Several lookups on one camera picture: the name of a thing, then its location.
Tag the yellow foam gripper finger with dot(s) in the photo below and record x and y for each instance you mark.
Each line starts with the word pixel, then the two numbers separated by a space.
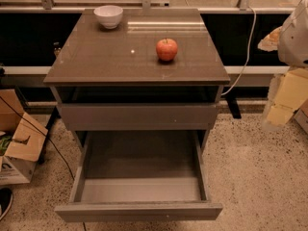
pixel 287 93

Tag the grey drawer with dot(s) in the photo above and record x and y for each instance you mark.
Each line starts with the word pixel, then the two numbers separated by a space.
pixel 109 117
pixel 140 176

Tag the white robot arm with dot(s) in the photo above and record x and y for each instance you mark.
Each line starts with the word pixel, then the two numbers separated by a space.
pixel 291 39

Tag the grey drawer cabinet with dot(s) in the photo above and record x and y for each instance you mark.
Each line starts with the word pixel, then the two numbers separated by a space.
pixel 121 66

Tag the grey top drawer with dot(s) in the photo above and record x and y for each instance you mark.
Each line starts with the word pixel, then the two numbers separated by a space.
pixel 109 117

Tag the cardboard box at right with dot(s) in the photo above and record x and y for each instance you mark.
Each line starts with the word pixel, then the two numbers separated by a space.
pixel 301 116

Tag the red apple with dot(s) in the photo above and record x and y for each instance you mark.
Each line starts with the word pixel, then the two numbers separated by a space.
pixel 166 49

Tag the white ceramic bowl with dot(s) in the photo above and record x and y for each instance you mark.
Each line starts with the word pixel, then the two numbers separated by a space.
pixel 109 16

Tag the open cardboard box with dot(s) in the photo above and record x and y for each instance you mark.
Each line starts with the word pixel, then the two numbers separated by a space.
pixel 22 139

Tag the black shoe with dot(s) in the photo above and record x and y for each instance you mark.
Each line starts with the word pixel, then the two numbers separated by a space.
pixel 6 200

